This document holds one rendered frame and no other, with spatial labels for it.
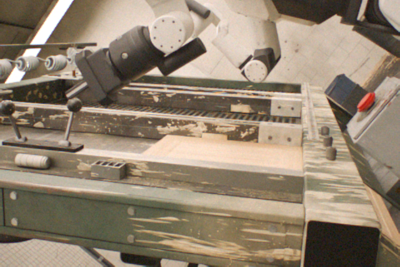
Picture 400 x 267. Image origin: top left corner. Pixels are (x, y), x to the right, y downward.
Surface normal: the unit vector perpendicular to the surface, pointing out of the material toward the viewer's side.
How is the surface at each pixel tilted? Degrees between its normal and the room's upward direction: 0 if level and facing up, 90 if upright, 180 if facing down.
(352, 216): 56
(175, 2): 99
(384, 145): 90
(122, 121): 90
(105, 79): 90
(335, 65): 90
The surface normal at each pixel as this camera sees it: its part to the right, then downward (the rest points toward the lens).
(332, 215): 0.04, -0.98
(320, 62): -0.15, 0.08
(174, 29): -0.12, 0.31
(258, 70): -0.40, 0.42
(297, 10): -0.17, 0.82
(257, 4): -0.39, 0.76
